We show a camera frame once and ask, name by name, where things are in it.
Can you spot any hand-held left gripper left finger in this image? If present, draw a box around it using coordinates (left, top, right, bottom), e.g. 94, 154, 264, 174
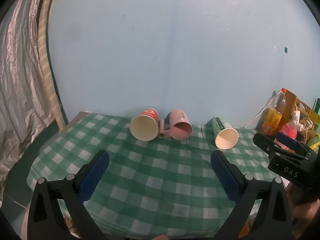
26, 150, 110, 240

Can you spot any wooden box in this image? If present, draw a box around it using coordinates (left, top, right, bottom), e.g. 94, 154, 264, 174
284, 89, 320, 132

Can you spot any orange label drink bottle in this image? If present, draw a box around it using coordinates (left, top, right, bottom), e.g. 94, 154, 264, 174
260, 87, 288, 136

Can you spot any red paper cup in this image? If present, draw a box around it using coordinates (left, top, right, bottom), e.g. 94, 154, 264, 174
129, 108, 160, 142

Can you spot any green paper cup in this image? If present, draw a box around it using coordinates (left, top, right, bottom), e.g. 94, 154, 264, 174
212, 116, 239, 150

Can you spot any silver foil curtain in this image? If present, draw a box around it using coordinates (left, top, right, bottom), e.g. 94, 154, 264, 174
0, 0, 63, 195

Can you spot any pink plastic mug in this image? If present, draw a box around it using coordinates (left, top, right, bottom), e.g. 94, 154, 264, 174
158, 109, 193, 140

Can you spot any yellow green bag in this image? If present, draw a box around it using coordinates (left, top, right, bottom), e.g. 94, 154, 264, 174
306, 132, 320, 153

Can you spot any green checked tablecloth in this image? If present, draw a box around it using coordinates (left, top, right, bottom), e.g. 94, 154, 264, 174
26, 111, 283, 238

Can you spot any pink plastic bottle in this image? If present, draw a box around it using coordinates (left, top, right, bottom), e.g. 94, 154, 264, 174
279, 122, 300, 151

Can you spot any white charger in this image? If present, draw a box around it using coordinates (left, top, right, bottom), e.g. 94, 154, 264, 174
291, 104, 302, 132

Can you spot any striped board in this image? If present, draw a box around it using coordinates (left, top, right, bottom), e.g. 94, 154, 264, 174
37, 0, 66, 133

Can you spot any white cable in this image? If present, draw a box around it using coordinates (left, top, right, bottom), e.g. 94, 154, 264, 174
299, 115, 316, 132

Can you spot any person's right hand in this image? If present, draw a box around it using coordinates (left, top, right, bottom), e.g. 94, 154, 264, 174
286, 184, 320, 228

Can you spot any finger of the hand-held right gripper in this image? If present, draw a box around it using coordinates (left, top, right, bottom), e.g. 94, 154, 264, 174
253, 132, 310, 161
275, 132, 318, 155

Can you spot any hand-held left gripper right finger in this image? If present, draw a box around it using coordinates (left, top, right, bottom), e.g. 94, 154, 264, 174
210, 150, 293, 240

